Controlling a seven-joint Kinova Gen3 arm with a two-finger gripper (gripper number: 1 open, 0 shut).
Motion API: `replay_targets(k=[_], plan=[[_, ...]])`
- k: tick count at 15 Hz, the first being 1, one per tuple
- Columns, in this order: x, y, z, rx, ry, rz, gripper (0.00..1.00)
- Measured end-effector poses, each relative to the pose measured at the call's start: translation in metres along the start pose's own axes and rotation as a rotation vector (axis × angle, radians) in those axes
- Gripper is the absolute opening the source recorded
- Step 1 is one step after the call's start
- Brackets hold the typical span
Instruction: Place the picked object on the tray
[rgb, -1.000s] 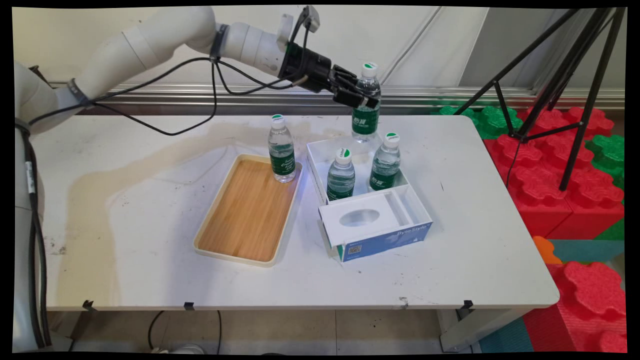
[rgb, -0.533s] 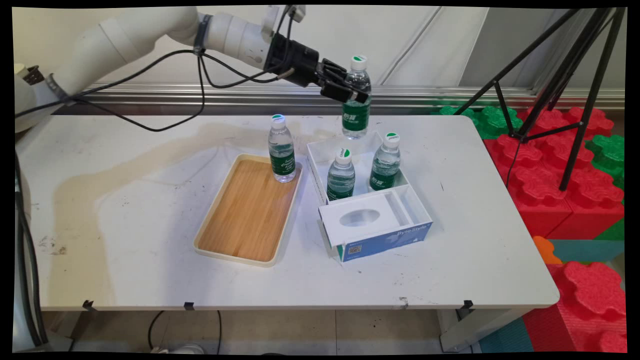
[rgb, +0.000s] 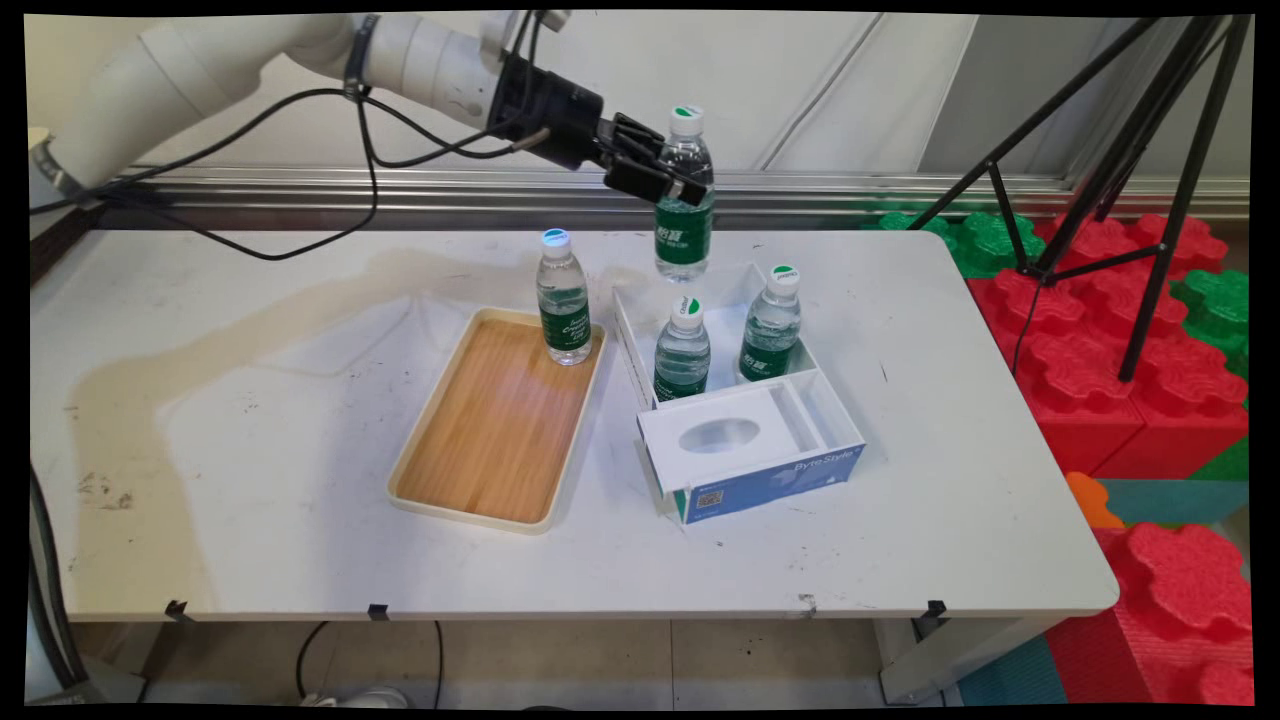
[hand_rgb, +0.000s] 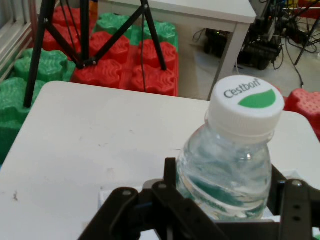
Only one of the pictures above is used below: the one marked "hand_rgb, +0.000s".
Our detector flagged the white cardboard box blue side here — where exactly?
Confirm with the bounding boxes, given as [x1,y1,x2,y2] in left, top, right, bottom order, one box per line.
[98,169,299,240]

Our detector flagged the black tripod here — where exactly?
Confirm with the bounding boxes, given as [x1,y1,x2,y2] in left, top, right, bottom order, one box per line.
[23,0,168,108]

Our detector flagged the clear water bottle green label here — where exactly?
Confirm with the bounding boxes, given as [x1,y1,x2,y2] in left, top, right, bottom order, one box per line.
[175,77,286,221]

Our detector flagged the aluminium window rail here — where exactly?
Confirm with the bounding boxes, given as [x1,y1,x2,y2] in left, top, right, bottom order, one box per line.
[0,0,42,78]

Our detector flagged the white side table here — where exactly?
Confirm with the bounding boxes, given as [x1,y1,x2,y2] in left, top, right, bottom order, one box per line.
[98,0,258,101]

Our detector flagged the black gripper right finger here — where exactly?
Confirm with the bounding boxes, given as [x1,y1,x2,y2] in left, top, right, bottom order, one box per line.
[268,163,320,240]

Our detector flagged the red and green foam mats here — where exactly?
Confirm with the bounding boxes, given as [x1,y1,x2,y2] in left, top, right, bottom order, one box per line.
[0,48,77,163]

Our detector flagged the black electronic box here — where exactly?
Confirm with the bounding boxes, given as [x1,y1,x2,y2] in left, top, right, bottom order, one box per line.
[204,28,232,59]

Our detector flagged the thin black stand rod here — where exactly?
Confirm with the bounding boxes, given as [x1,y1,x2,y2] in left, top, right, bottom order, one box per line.
[294,19,320,66]

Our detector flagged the red foam block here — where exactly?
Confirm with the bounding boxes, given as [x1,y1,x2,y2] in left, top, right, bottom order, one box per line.
[119,39,180,98]
[70,31,131,88]
[39,5,100,60]
[283,87,320,141]

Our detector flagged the black equipment pile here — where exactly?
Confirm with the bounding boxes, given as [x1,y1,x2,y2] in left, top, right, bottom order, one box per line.
[237,14,285,71]

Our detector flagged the green foam block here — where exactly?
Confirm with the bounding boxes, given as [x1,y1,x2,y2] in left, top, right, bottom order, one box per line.
[93,12,179,48]

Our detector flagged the thin black tripod cable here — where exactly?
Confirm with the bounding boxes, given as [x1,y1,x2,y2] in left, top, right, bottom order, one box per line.
[139,13,148,93]

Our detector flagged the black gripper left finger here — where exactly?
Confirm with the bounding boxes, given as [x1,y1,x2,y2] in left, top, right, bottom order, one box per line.
[77,157,230,240]

